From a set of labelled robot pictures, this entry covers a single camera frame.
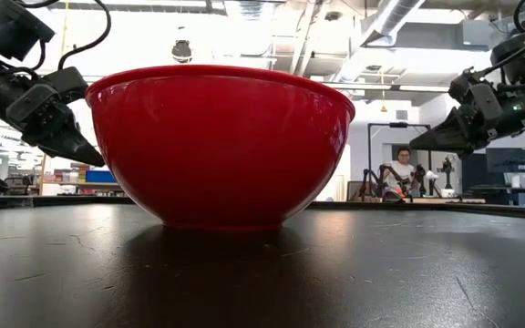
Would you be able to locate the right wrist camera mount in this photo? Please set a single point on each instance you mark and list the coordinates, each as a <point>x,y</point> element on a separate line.
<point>463,86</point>

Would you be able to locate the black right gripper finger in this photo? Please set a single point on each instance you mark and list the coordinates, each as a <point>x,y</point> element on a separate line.
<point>454,134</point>

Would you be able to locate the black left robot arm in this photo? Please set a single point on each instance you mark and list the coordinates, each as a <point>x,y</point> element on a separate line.
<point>7,27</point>

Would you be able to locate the long ceiling light fixture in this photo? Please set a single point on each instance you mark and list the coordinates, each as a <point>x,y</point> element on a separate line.
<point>381,86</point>

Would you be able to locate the ceiling dome fixture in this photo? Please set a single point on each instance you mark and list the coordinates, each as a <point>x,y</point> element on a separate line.
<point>182,51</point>

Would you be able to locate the large red plastic bowl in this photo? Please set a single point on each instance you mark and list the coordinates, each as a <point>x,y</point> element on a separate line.
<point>221,150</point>

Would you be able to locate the person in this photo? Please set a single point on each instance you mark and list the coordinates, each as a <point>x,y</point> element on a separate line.
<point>401,171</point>

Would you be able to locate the black computer monitor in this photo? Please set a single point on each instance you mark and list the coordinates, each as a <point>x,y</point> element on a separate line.
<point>508,159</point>

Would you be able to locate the black metal frame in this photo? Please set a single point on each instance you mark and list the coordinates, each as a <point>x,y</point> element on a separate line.
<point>371,150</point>

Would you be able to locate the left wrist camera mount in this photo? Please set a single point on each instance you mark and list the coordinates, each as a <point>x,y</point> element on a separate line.
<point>66,84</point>

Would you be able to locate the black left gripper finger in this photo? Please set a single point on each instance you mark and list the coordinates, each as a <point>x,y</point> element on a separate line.
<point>48,118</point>

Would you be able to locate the silver ceiling air duct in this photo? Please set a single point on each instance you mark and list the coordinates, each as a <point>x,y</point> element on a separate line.
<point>381,27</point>

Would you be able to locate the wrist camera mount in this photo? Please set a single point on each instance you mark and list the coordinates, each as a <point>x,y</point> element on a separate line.
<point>66,84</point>
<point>463,86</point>

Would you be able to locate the blue storage bin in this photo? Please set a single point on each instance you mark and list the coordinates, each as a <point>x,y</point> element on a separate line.
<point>100,176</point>

